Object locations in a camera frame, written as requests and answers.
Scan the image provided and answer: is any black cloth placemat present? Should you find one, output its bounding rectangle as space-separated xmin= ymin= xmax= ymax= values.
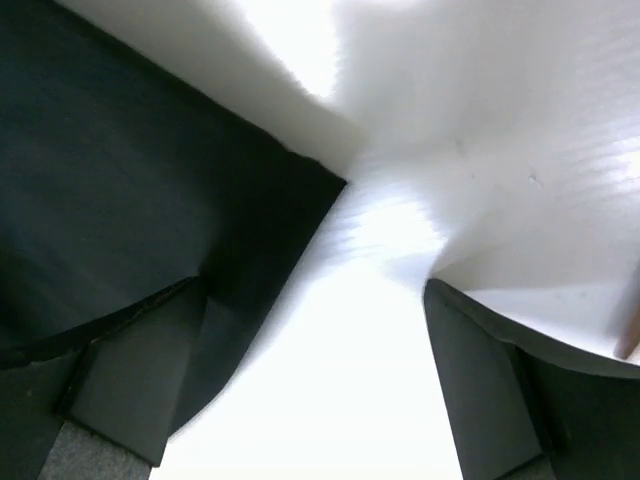
xmin=1 ymin=1 xmax=345 ymax=368

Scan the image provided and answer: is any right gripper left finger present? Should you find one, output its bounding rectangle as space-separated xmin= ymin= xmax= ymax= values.
xmin=1 ymin=277 xmax=285 ymax=479

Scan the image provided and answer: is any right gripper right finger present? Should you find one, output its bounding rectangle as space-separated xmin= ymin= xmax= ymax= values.
xmin=423 ymin=279 xmax=639 ymax=479

